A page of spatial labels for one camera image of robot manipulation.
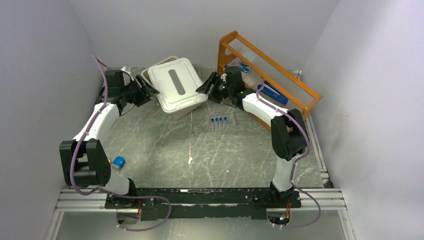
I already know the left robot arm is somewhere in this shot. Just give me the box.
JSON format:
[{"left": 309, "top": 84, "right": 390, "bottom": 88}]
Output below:
[{"left": 59, "top": 70, "right": 160, "bottom": 208}]

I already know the beige plastic bin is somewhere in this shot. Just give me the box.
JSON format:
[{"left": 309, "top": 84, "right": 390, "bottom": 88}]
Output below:
[{"left": 140, "top": 55, "right": 208, "bottom": 121}]

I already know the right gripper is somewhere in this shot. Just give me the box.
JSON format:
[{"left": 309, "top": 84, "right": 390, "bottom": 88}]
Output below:
[{"left": 196, "top": 71, "right": 233, "bottom": 103}]

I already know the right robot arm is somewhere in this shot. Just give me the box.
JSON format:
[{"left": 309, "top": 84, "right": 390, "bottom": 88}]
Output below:
[{"left": 196, "top": 66, "right": 311, "bottom": 207}]

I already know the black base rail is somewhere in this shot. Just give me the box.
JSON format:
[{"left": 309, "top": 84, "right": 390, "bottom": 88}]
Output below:
[{"left": 104, "top": 187, "right": 302, "bottom": 221}]

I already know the white bin lid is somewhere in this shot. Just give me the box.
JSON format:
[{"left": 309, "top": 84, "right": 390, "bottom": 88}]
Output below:
[{"left": 147, "top": 57, "right": 210, "bottom": 115}]

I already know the blue white container on shelf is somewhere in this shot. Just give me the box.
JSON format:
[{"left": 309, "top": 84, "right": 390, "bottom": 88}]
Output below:
[{"left": 239, "top": 62, "right": 252, "bottom": 73}]

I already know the blue stapler on shelf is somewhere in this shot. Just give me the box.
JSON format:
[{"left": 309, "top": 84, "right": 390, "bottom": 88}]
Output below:
[{"left": 261, "top": 81, "right": 289, "bottom": 106}]

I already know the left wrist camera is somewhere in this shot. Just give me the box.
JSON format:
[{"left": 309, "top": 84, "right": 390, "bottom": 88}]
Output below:
[{"left": 121, "top": 66, "right": 132, "bottom": 77}]

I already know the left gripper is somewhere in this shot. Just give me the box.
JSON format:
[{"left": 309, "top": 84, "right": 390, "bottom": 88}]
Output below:
[{"left": 120, "top": 74, "right": 160, "bottom": 108}]

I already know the clear acrylic tube rack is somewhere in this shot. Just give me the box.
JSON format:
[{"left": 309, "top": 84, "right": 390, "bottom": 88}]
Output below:
[{"left": 206, "top": 112, "right": 236, "bottom": 130}]

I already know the orange wooden shelf rack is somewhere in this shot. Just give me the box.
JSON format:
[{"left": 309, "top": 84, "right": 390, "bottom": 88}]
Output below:
[{"left": 217, "top": 31, "right": 323, "bottom": 122}]

